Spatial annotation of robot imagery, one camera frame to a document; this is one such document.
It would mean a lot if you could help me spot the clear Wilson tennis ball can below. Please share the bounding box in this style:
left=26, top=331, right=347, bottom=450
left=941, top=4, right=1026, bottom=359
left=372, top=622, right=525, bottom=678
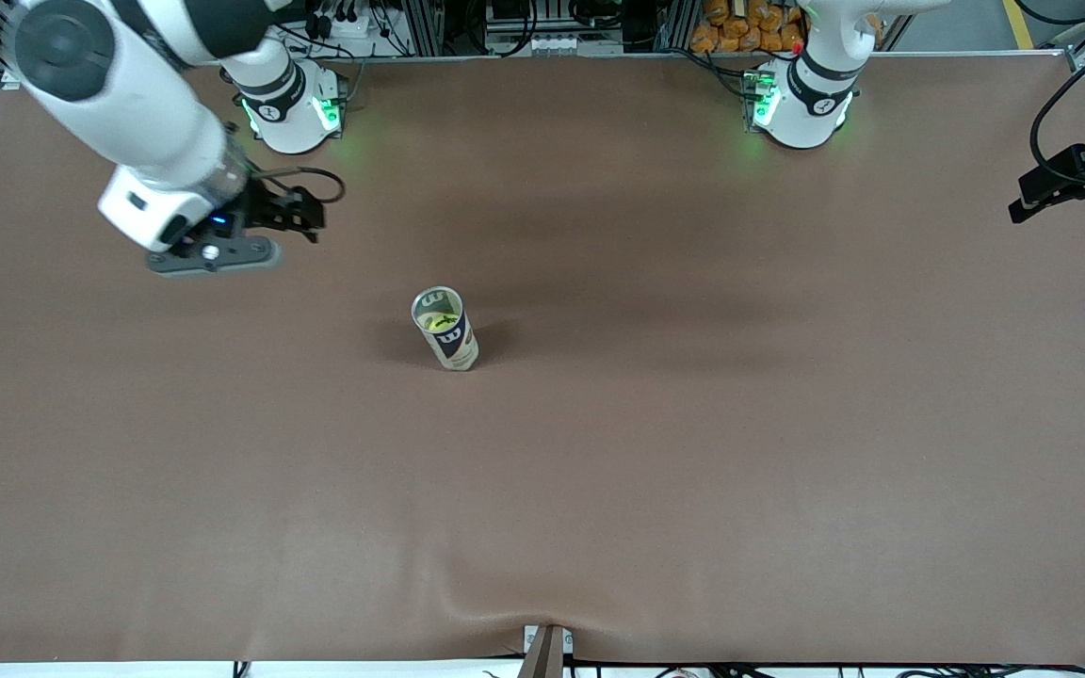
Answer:
left=411, top=285, right=480, bottom=372

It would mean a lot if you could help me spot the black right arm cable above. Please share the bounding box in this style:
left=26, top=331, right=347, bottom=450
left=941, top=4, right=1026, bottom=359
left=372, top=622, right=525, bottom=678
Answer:
left=255, top=167, right=347, bottom=204

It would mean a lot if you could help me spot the pile of orange bread rolls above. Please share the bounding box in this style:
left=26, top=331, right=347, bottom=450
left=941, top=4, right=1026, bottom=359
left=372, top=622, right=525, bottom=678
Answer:
left=690, top=0, right=807, bottom=55

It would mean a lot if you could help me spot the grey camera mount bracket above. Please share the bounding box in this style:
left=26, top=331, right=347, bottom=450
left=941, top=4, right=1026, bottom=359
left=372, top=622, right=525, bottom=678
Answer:
left=522, top=624, right=575, bottom=678

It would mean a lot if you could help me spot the white power strip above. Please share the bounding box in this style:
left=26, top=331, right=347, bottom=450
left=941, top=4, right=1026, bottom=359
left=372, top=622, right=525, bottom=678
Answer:
left=302, top=8, right=383, bottom=40

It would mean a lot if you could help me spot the grey equipment with white connectors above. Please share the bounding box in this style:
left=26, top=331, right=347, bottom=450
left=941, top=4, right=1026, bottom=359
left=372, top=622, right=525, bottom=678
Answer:
left=484, top=0, right=625, bottom=57

